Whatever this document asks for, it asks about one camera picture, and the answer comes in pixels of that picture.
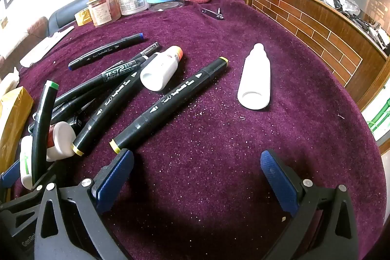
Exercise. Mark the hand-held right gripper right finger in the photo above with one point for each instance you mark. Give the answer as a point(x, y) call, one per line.
point(278, 183)

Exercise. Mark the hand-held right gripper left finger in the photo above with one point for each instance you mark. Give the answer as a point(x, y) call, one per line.
point(114, 177)

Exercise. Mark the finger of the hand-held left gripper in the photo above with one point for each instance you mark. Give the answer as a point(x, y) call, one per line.
point(39, 191)
point(9, 175)

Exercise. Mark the yellow cardboard box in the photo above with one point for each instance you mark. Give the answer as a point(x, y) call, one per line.
point(13, 120)

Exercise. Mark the green-capped black marker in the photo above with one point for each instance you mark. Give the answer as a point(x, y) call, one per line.
point(42, 126)

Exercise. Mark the black marker yellow caps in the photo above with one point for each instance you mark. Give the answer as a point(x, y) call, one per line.
point(170, 101)
point(106, 109)

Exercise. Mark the black gel pen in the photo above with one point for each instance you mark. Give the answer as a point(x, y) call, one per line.
point(118, 72)

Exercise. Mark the white plastic bottle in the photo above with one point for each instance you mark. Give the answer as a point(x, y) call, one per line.
point(254, 80)

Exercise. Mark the white bottle orange cap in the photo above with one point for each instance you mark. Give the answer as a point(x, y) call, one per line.
point(158, 71)

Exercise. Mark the blue-capped black marker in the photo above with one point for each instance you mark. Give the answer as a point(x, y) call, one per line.
point(103, 51)

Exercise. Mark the grey translucent gel pen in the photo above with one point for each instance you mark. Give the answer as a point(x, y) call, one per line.
point(149, 49)

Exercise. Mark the white tube green print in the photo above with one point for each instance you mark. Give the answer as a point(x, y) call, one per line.
point(26, 162)

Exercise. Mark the white bottle red label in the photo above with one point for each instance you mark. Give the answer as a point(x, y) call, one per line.
point(62, 135)

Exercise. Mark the thin black pen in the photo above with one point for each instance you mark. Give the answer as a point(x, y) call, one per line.
point(67, 109)

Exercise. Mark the purple velvet tablecloth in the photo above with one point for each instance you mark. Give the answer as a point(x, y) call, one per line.
point(213, 126)

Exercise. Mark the white crumpled tissue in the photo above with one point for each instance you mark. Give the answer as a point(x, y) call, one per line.
point(9, 81)

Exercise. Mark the green bamboo picture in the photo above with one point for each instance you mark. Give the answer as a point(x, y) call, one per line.
point(379, 120)

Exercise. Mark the white paper sheet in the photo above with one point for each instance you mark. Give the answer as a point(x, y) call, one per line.
point(45, 46)

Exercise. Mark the brown cushion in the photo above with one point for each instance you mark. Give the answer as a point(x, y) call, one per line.
point(27, 37)

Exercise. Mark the wooden counter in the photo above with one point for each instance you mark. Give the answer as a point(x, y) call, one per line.
point(320, 31)

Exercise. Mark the gold tape roll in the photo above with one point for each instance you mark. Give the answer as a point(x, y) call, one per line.
point(83, 18)

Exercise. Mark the small clear labelled jar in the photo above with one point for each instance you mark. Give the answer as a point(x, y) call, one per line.
point(102, 11)

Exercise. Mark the dark sofa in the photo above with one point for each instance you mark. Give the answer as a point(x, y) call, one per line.
point(64, 14)

